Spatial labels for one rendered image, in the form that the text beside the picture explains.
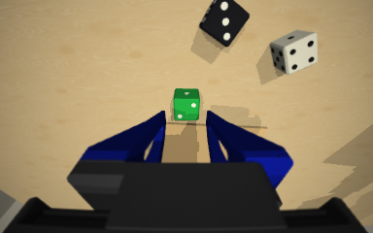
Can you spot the green die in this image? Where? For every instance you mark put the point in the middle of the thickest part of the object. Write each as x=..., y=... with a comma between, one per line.
x=186, y=104

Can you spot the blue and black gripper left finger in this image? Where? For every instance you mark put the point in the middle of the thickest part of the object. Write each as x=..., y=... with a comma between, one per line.
x=131, y=144

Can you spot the white die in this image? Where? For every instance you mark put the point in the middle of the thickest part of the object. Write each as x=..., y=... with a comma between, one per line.
x=295, y=51

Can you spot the tan flat mat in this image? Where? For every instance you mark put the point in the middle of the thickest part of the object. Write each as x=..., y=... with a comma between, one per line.
x=187, y=142

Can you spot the black die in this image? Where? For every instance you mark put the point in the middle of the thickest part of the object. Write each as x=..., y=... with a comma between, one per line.
x=223, y=20

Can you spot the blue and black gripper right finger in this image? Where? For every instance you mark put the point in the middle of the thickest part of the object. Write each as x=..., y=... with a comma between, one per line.
x=242, y=145

